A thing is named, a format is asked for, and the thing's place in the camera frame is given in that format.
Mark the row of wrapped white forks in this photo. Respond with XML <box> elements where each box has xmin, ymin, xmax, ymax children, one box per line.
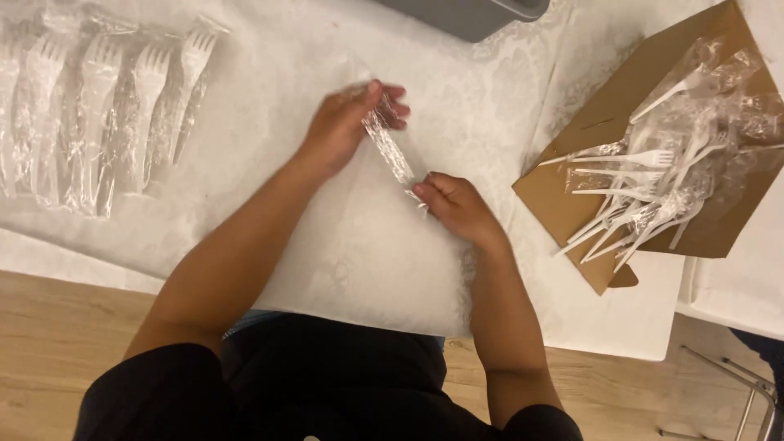
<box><xmin>0</xmin><ymin>13</ymin><xmax>232</xmax><ymax>219</ymax></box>

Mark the brown cardboard box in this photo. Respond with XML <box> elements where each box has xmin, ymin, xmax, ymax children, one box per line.
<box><xmin>512</xmin><ymin>0</ymin><xmax>784</xmax><ymax>296</ymax></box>

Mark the grey plastic bin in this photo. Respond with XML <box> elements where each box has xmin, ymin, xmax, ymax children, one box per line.
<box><xmin>375</xmin><ymin>0</ymin><xmax>551</xmax><ymax>44</ymax></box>

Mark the fork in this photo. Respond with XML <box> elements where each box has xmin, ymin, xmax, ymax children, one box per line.
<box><xmin>361</xmin><ymin>95</ymin><xmax>430</xmax><ymax>216</ymax></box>

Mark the heap of white plastic forks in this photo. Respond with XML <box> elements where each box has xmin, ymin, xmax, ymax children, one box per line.
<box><xmin>539</xmin><ymin>37</ymin><xmax>784</xmax><ymax>273</ymax></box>

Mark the person's black shirt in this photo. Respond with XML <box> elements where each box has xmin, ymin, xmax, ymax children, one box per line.
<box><xmin>72</xmin><ymin>314</ymin><xmax>584</xmax><ymax>441</ymax></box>

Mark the person's right hand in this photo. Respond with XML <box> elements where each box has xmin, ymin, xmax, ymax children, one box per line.
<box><xmin>412</xmin><ymin>172</ymin><xmax>507</xmax><ymax>251</ymax></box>

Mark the metal chair frame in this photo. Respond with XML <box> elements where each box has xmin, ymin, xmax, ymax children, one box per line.
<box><xmin>658</xmin><ymin>345</ymin><xmax>782</xmax><ymax>441</ymax></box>

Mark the person's left hand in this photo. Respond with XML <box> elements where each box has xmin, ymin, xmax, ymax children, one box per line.
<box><xmin>298</xmin><ymin>80</ymin><xmax>412</xmax><ymax>179</ymax></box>

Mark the white tablecloth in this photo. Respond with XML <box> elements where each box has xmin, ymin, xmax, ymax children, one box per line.
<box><xmin>0</xmin><ymin>0</ymin><xmax>784</xmax><ymax>362</ymax></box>

